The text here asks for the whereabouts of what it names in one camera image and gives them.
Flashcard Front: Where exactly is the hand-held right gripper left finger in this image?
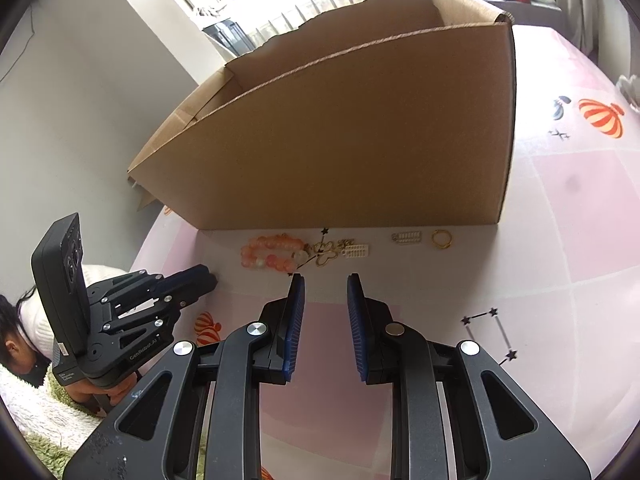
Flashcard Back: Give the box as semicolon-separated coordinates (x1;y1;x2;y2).
62;272;307;480

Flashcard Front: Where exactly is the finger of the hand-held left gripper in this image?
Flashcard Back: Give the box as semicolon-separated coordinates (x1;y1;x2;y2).
101;287;214;337
89;264;218;312

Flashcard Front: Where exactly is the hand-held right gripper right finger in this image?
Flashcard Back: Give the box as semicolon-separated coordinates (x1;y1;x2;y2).
346;272;586;480

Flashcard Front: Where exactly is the pink bead bracelet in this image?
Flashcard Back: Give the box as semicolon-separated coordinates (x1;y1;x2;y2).
240;232;307;272

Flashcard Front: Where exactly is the large brown cardboard box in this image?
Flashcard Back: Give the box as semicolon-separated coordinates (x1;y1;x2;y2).
126;0;516;231

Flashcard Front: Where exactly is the person's left hand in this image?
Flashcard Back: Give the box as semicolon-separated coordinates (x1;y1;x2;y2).
70;371;143;408

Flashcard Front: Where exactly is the green shaggy rug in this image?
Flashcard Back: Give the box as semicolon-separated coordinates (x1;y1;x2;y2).
25;370;118;480

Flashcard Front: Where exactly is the pink balloon-print tablecloth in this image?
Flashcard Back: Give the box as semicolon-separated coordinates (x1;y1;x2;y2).
127;25;640;480

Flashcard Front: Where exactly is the grey curtain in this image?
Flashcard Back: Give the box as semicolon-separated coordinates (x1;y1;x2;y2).
550;0;603;61

